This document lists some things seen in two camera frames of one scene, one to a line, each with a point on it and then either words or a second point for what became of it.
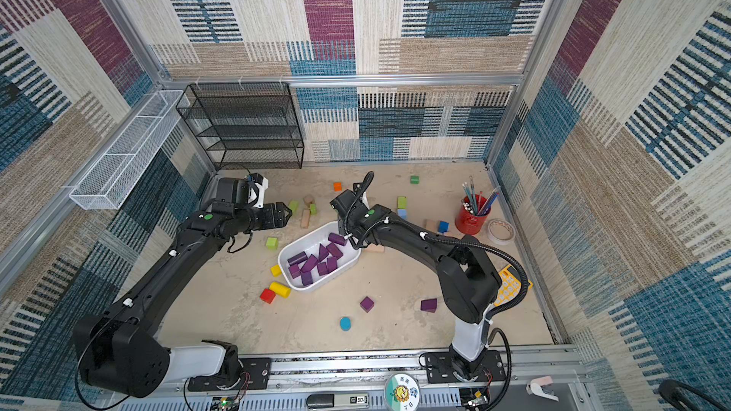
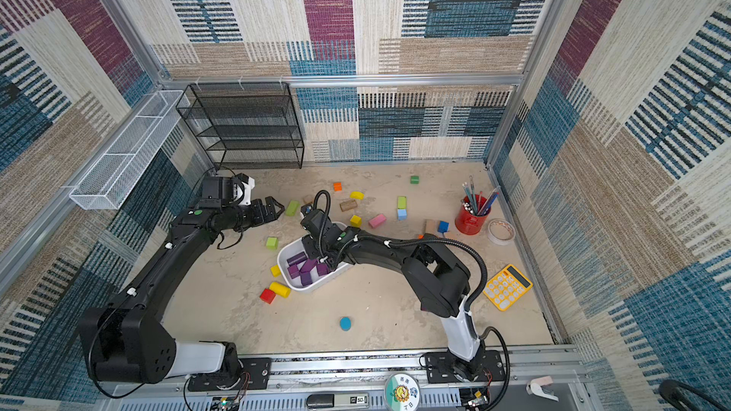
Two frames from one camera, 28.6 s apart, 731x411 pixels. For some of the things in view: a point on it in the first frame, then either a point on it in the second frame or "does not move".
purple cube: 323,268 does not move
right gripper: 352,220 → 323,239
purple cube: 294,270 does not move
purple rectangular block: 309,264 does not move
